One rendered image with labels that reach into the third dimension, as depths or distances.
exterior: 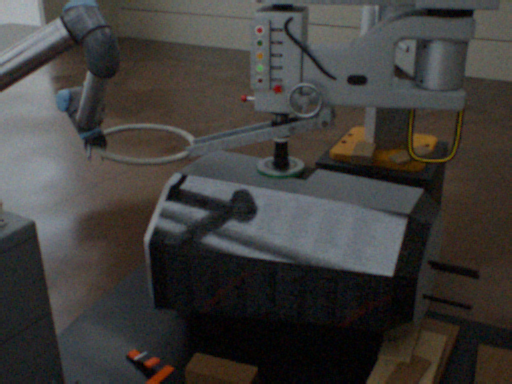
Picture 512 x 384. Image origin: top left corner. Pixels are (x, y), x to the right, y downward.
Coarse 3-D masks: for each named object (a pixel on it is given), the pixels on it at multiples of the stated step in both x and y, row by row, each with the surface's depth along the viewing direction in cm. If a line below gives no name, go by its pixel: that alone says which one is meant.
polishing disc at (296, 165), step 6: (264, 162) 281; (270, 162) 281; (294, 162) 280; (300, 162) 280; (258, 168) 276; (264, 168) 274; (270, 168) 274; (276, 168) 274; (282, 168) 274; (288, 168) 274; (294, 168) 274; (300, 168) 274; (270, 174) 271; (276, 174) 270; (282, 174) 269; (288, 174) 270
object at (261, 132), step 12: (300, 120) 273; (312, 120) 261; (324, 120) 257; (228, 132) 282; (240, 132) 281; (252, 132) 268; (264, 132) 267; (276, 132) 266; (288, 132) 265; (300, 132) 264; (204, 144) 275; (216, 144) 274; (228, 144) 273; (240, 144) 272; (192, 156) 279
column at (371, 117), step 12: (372, 108) 317; (384, 108) 312; (396, 108) 312; (372, 120) 318; (384, 120) 314; (396, 120) 315; (372, 132) 319; (384, 132) 317; (396, 132) 318; (384, 144) 320; (396, 144) 321
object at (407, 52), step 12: (372, 12) 291; (384, 12) 287; (396, 12) 285; (360, 24) 304; (372, 24) 293; (360, 36) 304; (396, 48) 275; (408, 48) 259; (396, 60) 276; (408, 60) 260; (408, 72) 261
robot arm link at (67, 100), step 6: (66, 90) 254; (72, 90) 256; (78, 90) 257; (60, 96) 254; (66, 96) 252; (72, 96) 254; (78, 96) 256; (60, 102) 255; (66, 102) 252; (72, 102) 254; (78, 102) 254; (60, 108) 256; (66, 108) 253; (72, 108) 253
